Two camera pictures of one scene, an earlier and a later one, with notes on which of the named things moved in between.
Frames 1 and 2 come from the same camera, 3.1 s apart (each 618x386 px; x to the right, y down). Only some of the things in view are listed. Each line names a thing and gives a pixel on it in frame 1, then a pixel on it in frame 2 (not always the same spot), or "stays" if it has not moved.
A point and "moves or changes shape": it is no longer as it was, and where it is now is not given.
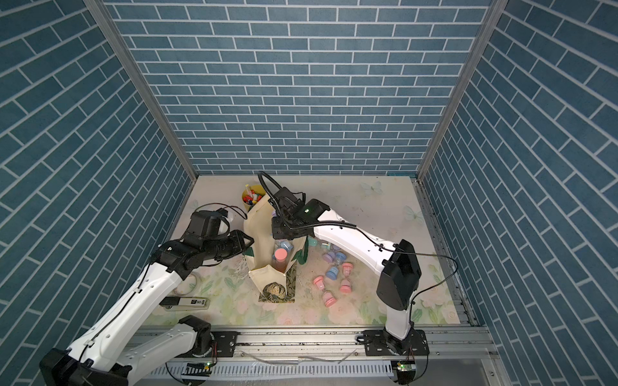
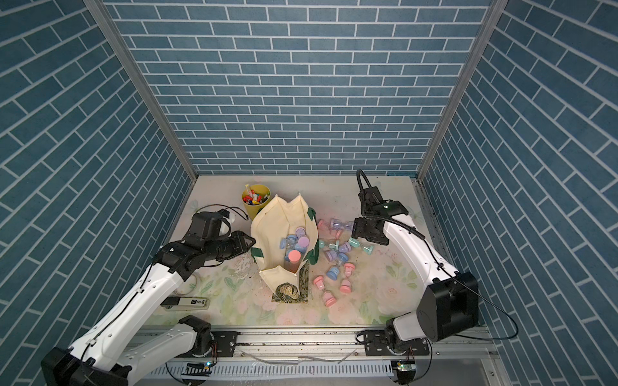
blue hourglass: [286, 245] stays
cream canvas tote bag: [258, 240] moves or changes shape
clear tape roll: [189, 285] stays
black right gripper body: [284, 229] to [363, 229]
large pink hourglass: [281, 256] to [294, 256]
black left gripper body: [224, 246] stays
